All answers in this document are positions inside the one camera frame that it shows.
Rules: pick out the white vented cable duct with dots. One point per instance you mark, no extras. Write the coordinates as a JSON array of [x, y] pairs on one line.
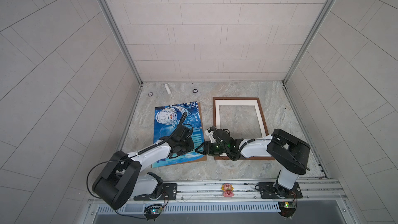
[[199, 207]]

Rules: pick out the pink toy figure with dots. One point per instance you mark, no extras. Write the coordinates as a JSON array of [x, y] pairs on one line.
[[227, 190]]

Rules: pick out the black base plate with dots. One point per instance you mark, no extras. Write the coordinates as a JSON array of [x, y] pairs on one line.
[[168, 189], [270, 190]]

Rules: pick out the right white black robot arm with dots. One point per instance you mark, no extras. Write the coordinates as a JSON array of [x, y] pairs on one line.
[[292, 153]]

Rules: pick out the white cylinder tube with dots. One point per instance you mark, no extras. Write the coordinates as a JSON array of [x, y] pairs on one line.
[[168, 89]]

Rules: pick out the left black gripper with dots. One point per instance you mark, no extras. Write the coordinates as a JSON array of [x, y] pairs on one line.
[[190, 146]]

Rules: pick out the brown wooden picture frame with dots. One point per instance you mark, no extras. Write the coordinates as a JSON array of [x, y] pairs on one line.
[[254, 148]]

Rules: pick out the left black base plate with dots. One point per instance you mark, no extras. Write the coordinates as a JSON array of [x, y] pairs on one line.
[[168, 189]]

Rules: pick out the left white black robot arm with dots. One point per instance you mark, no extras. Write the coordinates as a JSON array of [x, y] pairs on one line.
[[121, 177]]

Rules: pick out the blue poster photo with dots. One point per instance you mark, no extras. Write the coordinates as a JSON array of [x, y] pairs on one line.
[[174, 115]]

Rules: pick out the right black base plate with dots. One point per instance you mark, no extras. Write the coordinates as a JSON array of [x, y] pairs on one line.
[[270, 190]]

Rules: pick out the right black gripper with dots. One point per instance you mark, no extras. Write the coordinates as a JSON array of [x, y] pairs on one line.
[[206, 145]]

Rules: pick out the left green circuit board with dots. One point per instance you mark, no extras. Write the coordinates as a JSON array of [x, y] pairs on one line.
[[152, 212]]

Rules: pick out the aluminium front rail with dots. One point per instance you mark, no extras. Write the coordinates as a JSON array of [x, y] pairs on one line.
[[313, 189]]

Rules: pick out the cream white mat board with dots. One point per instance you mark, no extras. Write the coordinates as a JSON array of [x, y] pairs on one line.
[[242, 116]]

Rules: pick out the green circuit board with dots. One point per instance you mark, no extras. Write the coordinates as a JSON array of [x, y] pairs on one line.
[[152, 212], [287, 209]]

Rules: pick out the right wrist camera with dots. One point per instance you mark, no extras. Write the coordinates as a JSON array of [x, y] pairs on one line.
[[211, 133]]

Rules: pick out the right green circuit board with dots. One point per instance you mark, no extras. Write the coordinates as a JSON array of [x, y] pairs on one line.
[[287, 209]]

